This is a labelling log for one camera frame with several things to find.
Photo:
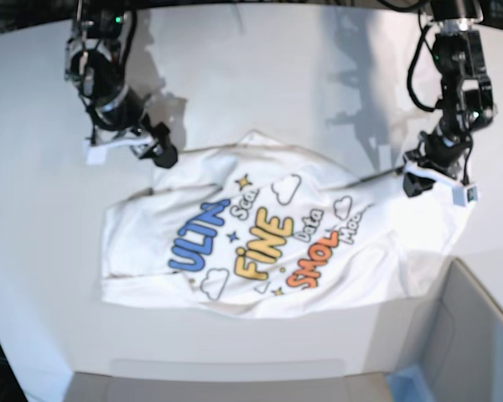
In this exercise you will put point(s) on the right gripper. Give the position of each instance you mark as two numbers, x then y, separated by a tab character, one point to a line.
123	111

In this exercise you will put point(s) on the white t-shirt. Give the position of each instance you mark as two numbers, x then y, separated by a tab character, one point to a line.
259	229

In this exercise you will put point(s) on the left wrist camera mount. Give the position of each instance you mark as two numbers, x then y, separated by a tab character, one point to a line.
463	195

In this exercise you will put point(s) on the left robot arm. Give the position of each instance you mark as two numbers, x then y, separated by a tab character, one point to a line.
466	102

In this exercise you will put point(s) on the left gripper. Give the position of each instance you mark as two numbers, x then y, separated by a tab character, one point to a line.
436	153

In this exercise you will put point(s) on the grey cardboard box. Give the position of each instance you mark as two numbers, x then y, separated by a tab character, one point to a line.
446	346

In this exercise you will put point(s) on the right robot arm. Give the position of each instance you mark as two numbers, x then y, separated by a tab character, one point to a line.
96	56

